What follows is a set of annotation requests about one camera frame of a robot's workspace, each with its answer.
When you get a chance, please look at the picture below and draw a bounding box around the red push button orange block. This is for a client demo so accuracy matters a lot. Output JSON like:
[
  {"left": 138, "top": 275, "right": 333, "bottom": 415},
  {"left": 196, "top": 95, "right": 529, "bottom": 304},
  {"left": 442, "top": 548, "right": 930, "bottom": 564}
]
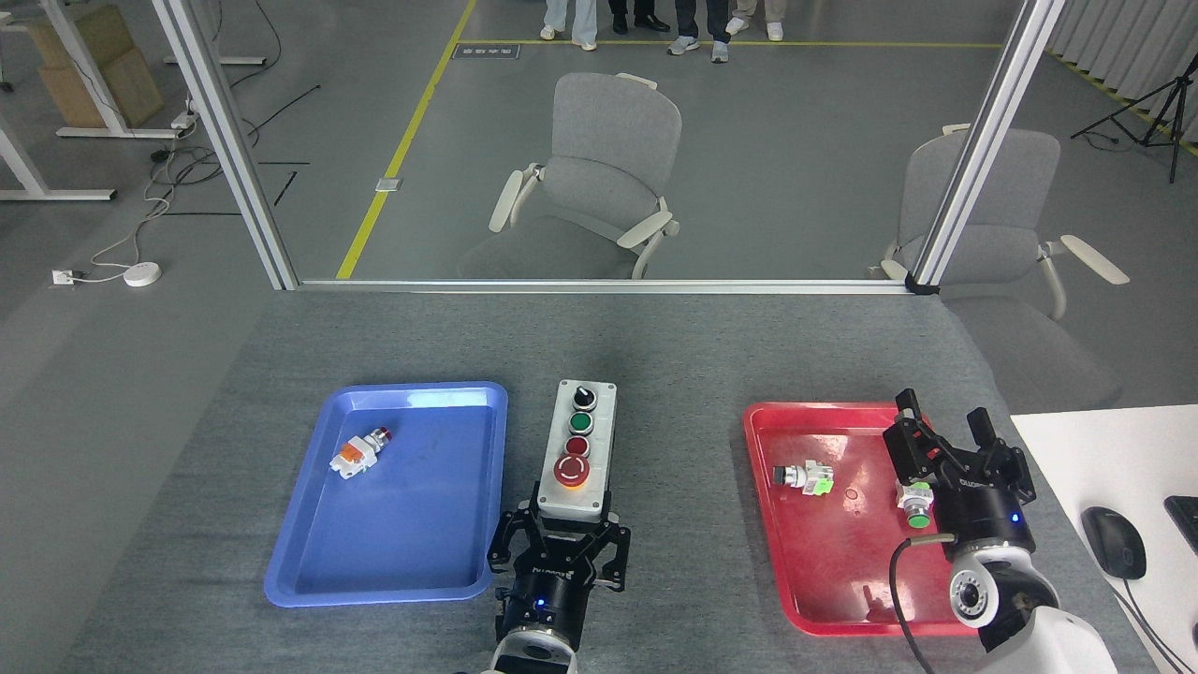
[{"left": 329, "top": 426, "right": 392, "bottom": 480}]

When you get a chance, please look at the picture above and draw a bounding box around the white side table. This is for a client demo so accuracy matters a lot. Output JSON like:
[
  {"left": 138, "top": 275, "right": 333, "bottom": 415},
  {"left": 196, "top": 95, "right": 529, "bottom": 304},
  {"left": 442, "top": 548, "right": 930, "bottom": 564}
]
[{"left": 1010, "top": 404, "right": 1198, "bottom": 674}]

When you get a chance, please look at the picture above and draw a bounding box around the black knob switch green block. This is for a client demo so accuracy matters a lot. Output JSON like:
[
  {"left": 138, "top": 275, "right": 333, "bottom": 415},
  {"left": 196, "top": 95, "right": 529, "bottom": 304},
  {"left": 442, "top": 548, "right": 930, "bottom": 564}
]
[{"left": 773, "top": 461, "right": 834, "bottom": 497}]

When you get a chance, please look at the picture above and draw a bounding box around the black floor cable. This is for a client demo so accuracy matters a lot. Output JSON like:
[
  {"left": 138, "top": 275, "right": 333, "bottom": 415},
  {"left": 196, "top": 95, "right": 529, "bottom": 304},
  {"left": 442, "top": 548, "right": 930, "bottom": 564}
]
[{"left": 229, "top": 84, "right": 322, "bottom": 143}]

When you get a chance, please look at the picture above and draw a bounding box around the brown cardboard box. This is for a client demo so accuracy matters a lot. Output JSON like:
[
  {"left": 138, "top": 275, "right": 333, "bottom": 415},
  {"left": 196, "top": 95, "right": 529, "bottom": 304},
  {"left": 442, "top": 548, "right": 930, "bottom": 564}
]
[
  {"left": 37, "top": 47, "right": 165, "bottom": 130},
  {"left": 26, "top": 5, "right": 135, "bottom": 68}
]

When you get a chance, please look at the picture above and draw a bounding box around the person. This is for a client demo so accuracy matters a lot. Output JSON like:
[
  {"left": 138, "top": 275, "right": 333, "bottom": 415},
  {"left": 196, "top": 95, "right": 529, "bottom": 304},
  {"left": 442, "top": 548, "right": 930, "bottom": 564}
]
[
  {"left": 540, "top": 0, "right": 600, "bottom": 52},
  {"left": 667, "top": 0, "right": 733, "bottom": 65},
  {"left": 608, "top": 0, "right": 672, "bottom": 34},
  {"left": 725, "top": 0, "right": 785, "bottom": 42}
]

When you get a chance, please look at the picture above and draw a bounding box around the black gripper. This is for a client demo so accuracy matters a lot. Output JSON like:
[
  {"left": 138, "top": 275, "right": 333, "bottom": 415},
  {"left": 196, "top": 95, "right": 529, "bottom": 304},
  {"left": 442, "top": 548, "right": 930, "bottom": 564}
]
[
  {"left": 486, "top": 505, "right": 634, "bottom": 652},
  {"left": 882, "top": 388, "right": 1039, "bottom": 564}
]

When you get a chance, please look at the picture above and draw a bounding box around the silver aluminium post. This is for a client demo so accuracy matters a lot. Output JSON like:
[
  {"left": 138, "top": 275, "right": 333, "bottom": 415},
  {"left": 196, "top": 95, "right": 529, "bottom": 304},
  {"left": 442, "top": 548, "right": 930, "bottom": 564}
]
[
  {"left": 153, "top": 0, "right": 300, "bottom": 291},
  {"left": 906, "top": 0, "right": 1068, "bottom": 295}
]

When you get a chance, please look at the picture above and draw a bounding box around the red plastic tray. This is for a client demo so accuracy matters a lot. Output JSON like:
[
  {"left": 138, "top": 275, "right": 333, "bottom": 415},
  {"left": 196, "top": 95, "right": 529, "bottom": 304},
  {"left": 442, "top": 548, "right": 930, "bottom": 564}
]
[{"left": 742, "top": 402, "right": 976, "bottom": 638}]

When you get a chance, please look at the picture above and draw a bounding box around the silver aluminium crossbar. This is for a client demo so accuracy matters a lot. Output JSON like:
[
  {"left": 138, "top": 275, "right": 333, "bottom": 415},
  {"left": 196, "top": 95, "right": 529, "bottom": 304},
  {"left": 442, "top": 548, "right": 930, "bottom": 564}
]
[{"left": 298, "top": 278, "right": 913, "bottom": 295}]

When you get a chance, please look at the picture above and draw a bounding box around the white control box with buttons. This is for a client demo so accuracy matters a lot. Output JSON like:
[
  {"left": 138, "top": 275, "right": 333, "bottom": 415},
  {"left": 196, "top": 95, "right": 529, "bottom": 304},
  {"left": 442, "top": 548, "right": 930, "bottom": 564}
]
[{"left": 536, "top": 379, "right": 619, "bottom": 523}]

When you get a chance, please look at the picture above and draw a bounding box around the black tripod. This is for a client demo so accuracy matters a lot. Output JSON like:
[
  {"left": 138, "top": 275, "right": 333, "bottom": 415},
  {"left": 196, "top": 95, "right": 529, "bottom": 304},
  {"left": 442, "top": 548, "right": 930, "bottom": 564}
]
[{"left": 1071, "top": 51, "right": 1198, "bottom": 184}]

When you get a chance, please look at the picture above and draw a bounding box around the white desk frame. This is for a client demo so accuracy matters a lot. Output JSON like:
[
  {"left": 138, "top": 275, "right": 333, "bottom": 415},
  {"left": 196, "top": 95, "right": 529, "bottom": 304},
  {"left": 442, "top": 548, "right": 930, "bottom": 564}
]
[
  {"left": 0, "top": 112, "right": 118, "bottom": 202},
  {"left": 37, "top": 0, "right": 181, "bottom": 139}
]

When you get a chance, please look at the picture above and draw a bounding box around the white floor cable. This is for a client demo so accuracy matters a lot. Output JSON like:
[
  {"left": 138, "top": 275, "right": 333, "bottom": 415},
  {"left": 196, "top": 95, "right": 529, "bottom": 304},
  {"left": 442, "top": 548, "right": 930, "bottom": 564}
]
[{"left": 73, "top": 122, "right": 193, "bottom": 282}]

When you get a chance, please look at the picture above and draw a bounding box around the black mouse cable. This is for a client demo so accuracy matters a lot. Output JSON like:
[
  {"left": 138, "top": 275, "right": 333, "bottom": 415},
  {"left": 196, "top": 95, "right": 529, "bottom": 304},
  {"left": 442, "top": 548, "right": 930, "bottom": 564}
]
[{"left": 1114, "top": 576, "right": 1196, "bottom": 674}]

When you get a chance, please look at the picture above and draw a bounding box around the green push button switch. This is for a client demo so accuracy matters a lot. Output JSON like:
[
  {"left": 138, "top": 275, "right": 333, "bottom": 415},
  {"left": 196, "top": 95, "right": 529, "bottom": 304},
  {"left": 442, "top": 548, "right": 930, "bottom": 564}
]
[{"left": 897, "top": 480, "right": 935, "bottom": 530}]

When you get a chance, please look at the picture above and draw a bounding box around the grey office chair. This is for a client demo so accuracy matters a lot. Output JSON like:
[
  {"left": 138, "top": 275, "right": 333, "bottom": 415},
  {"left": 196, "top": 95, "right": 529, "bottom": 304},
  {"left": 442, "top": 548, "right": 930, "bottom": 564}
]
[
  {"left": 869, "top": 123, "right": 1131, "bottom": 413},
  {"left": 459, "top": 72, "right": 682, "bottom": 281}
]

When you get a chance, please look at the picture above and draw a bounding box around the black keyboard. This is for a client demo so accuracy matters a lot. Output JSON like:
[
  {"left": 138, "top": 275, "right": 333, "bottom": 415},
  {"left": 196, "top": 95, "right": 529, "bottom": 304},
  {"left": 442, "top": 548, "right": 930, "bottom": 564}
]
[{"left": 1163, "top": 495, "right": 1198, "bottom": 553}]

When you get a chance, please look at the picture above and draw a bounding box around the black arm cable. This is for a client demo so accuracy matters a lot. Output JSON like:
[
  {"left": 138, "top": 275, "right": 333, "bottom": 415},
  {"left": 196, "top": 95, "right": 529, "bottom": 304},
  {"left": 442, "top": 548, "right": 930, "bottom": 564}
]
[{"left": 887, "top": 532, "right": 957, "bottom": 674}]

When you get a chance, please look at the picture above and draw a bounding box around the blue plastic tray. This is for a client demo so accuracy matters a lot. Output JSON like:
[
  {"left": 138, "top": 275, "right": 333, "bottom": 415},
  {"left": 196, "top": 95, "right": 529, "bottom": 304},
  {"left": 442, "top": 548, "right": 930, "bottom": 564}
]
[{"left": 264, "top": 381, "right": 509, "bottom": 609}]

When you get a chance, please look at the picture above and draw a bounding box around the black computer mouse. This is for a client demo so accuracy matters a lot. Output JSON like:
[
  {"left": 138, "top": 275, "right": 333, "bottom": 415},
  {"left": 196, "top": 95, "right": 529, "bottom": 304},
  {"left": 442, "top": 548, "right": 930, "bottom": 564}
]
[{"left": 1082, "top": 506, "right": 1148, "bottom": 581}]

